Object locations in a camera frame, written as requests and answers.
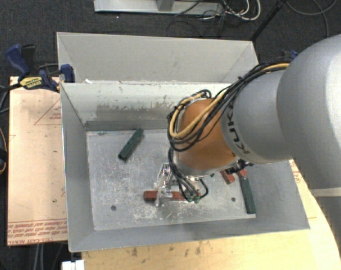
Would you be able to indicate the dark green flat block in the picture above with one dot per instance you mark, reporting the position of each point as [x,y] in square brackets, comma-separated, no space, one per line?
[248,195]
[131,144]

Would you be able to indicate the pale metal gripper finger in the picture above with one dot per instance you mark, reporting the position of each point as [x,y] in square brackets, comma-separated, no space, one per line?
[164,198]
[164,173]

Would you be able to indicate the red-brown flat block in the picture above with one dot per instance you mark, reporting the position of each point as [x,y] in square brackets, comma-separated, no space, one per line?
[227,176]
[150,195]

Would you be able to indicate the black cylinder on white bracket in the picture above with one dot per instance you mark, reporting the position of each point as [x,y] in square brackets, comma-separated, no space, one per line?
[241,166]

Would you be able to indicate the brown cardboard board red print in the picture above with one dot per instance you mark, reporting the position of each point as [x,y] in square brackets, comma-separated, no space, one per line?
[35,156]

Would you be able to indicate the grey metal bin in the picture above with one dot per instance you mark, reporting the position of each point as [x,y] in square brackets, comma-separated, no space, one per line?
[125,179]

